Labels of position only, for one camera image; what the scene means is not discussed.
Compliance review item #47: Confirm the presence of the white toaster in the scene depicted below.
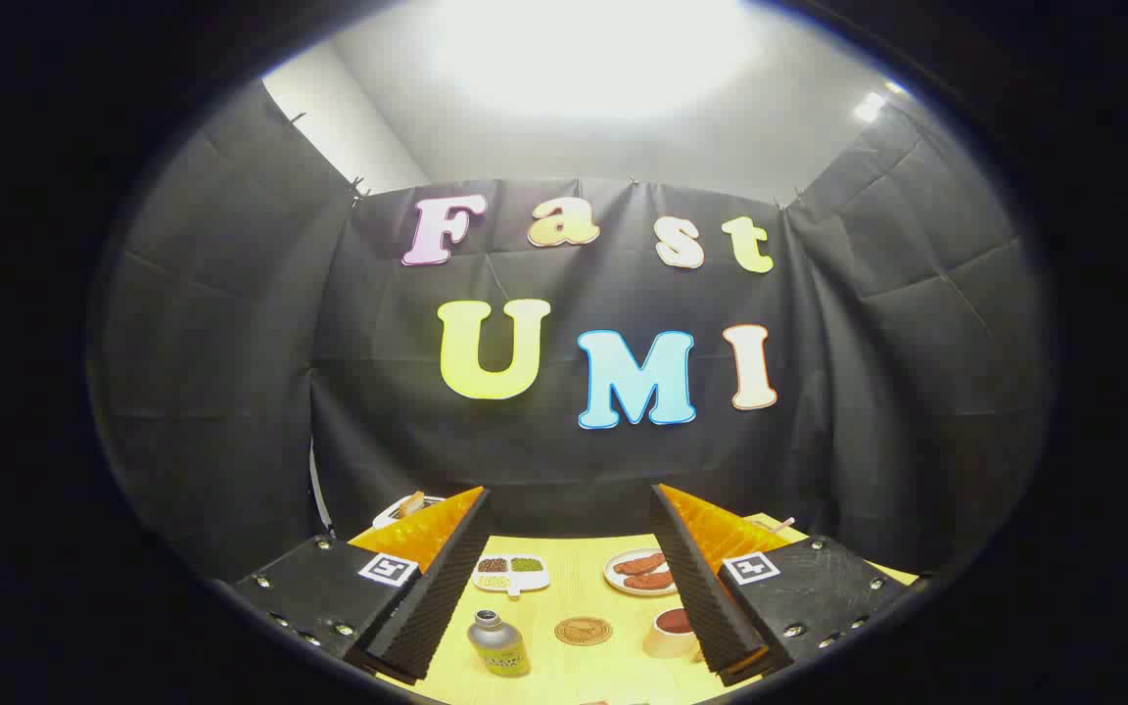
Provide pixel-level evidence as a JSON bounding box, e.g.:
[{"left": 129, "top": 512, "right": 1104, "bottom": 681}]
[{"left": 372, "top": 493, "right": 449, "bottom": 531}]

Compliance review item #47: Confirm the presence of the white round sausage plate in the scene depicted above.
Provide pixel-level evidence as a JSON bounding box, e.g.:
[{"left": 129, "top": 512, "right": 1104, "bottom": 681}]
[{"left": 603, "top": 547, "right": 680, "bottom": 597}]

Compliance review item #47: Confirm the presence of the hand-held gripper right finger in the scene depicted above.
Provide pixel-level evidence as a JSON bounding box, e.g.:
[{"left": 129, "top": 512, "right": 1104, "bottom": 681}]
[{"left": 650, "top": 483, "right": 918, "bottom": 686}]

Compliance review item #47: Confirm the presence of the white cup with wooden handle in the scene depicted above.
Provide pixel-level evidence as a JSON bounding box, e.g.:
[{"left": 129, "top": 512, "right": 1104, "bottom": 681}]
[{"left": 642, "top": 607, "right": 703, "bottom": 660}]

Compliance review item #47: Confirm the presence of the white cable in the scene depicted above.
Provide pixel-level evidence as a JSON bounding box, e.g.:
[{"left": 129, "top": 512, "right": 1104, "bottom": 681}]
[{"left": 310, "top": 441, "right": 336, "bottom": 540}]

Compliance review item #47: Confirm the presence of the white divided bean plate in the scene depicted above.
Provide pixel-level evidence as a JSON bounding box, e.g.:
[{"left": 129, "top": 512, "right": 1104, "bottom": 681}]
[{"left": 472, "top": 554, "right": 551, "bottom": 598}]

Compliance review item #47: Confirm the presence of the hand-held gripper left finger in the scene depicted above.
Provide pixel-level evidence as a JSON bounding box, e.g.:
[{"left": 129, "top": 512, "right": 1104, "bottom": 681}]
[{"left": 229, "top": 486, "right": 493, "bottom": 684}]

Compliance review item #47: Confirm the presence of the silver green-label juice bottle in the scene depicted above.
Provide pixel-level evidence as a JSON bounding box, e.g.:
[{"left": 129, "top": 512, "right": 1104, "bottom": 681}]
[{"left": 467, "top": 609, "right": 532, "bottom": 679}]

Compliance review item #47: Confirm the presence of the wooden table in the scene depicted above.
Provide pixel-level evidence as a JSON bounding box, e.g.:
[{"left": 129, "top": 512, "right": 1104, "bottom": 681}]
[{"left": 349, "top": 512, "right": 917, "bottom": 705}]

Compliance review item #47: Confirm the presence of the round cork coaster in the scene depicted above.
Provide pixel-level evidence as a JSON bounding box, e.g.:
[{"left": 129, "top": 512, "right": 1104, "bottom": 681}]
[{"left": 554, "top": 616, "right": 614, "bottom": 647}]

